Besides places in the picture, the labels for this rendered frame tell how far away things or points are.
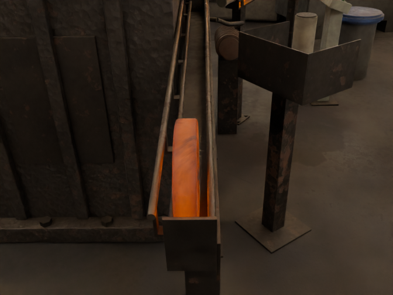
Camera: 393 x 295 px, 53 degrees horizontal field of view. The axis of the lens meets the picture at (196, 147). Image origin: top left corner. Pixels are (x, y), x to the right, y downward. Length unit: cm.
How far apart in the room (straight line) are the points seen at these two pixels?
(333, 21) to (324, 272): 143
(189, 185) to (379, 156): 162
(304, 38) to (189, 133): 182
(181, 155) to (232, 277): 87
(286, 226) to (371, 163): 64
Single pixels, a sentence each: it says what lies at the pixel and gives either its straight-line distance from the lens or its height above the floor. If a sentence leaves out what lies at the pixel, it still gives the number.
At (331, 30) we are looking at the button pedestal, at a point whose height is 44.
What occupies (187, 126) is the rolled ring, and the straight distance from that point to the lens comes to 57.
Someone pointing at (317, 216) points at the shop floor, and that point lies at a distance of 163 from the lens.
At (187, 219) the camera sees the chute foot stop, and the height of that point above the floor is 67.
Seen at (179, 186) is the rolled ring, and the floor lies 72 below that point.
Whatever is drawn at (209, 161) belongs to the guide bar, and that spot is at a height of 64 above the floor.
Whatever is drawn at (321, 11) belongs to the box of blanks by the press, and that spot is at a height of 24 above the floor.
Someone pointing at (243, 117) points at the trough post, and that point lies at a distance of 228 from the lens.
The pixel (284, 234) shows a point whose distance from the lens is 151.
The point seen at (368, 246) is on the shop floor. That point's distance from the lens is 156.
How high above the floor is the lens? 103
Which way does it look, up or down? 31 degrees down
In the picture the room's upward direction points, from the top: 1 degrees counter-clockwise
